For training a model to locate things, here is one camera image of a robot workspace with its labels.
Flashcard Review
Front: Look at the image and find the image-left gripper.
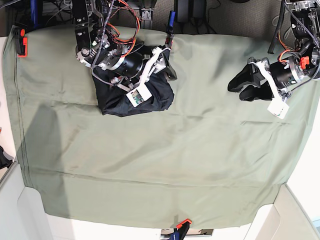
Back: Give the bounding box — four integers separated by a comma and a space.
98, 46, 178, 90

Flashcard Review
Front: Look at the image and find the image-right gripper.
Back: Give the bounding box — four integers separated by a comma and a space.
227, 56, 318, 101

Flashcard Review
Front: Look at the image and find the dark navy long-sleeve T-shirt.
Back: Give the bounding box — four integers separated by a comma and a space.
90, 44, 175, 118

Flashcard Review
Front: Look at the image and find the black power adapter left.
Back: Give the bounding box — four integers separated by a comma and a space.
174, 0, 190, 23

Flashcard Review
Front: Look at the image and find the black power adapter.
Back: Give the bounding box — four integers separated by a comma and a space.
174, 0, 190, 23
191, 0, 207, 19

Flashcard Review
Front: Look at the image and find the black power adapter right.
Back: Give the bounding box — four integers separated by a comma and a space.
191, 0, 207, 19

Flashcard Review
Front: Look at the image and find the green table cloth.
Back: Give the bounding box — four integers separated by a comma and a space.
3, 26, 320, 229

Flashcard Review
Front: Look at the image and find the orange black clamp top-left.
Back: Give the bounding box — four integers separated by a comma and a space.
13, 27, 28, 58

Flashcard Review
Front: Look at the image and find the orange blue clamp bottom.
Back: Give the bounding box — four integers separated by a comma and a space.
169, 218, 192, 240

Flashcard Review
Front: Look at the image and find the black object left edge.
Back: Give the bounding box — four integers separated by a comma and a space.
0, 146, 13, 169

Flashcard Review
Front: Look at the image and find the blue handled clamp top-centre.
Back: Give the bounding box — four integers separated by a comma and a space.
165, 10, 176, 49

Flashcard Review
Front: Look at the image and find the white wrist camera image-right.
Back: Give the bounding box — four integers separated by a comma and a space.
267, 98, 290, 120

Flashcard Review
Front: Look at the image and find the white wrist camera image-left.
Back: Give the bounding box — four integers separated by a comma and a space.
126, 84, 152, 107

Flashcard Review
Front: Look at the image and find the metal table bracket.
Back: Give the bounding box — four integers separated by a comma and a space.
140, 8, 154, 30

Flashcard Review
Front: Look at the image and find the blue handled clamp far-left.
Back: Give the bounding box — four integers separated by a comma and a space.
30, 0, 43, 29

